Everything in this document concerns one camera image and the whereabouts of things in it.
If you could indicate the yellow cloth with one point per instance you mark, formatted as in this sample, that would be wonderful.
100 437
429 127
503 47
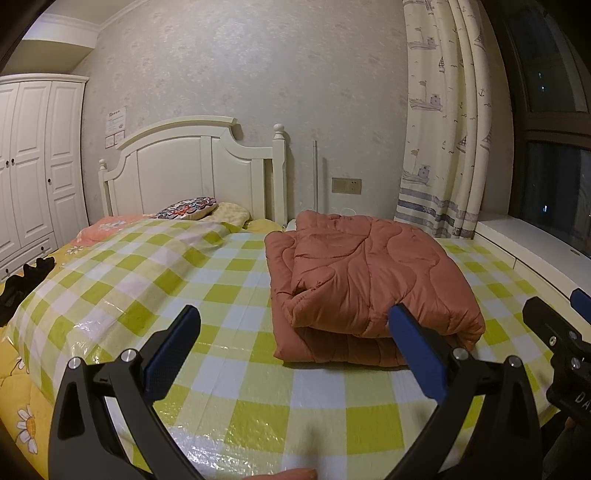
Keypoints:
263 225

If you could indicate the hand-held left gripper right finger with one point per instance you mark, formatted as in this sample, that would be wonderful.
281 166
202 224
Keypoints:
415 346

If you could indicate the white nightstand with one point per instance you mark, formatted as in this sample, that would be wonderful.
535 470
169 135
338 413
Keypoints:
291 226

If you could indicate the green checked plastic sheet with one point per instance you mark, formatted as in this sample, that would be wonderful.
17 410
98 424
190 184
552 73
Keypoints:
231 323

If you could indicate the yellow daisy quilt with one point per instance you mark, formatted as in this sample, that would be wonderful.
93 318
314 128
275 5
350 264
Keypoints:
18 383

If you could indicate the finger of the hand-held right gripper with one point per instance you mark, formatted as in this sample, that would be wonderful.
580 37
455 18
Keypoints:
549 323
582 302

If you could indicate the patterned round-print pillow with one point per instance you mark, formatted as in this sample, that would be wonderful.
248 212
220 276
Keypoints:
189 207

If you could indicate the boat print curtain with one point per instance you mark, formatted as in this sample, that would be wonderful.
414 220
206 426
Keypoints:
438 115

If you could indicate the white wardrobe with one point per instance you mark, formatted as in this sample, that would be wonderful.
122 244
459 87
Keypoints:
32 175

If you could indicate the pink flowered quilt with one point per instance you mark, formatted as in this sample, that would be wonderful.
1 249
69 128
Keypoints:
106 228

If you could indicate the black cloth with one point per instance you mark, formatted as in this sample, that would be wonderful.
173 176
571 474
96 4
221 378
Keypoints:
27 277

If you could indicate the white wall notice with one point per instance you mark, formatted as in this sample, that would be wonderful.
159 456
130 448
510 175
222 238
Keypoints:
116 120

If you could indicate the white wall switch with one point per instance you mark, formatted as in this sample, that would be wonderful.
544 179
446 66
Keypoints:
114 140

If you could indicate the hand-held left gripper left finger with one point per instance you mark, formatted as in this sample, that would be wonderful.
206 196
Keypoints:
178 339

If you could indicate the cream pillow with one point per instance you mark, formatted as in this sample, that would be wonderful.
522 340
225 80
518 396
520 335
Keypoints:
233 213

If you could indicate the white wooden bed headboard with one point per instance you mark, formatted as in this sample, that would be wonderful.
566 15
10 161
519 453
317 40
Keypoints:
184 170

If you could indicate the dark window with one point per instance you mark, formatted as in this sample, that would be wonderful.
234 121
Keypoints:
554 184

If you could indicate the white pole lamp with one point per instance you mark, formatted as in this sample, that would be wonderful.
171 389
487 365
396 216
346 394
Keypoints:
316 175

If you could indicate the gold wall socket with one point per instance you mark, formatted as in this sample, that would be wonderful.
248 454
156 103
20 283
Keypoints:
346 185

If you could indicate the white window bench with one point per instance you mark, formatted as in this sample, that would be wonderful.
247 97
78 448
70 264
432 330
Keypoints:
508 230

